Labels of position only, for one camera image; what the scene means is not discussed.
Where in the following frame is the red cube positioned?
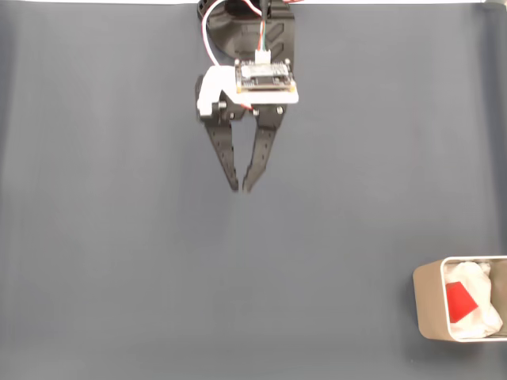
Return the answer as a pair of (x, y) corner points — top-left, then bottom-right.
(445, 280), (479, 324)

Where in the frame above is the beige rounded box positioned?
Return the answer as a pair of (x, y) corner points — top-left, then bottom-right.
(412, 255), (507, 343)

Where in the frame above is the dark grey table mat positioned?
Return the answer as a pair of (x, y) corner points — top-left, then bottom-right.
(0, 2), (507, 380)

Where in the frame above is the white crumpled cloth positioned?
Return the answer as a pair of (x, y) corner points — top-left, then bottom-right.
(442, 260), (504, 340)

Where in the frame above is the camera board with white mount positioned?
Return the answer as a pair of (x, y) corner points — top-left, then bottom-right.
(196, 57), (299, 118)

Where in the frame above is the white red servo cable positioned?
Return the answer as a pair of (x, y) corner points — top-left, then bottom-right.
(200, 0), (262, 67)

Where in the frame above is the black camera cable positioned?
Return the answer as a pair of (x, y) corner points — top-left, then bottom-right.
(259, 0), (270, 55)

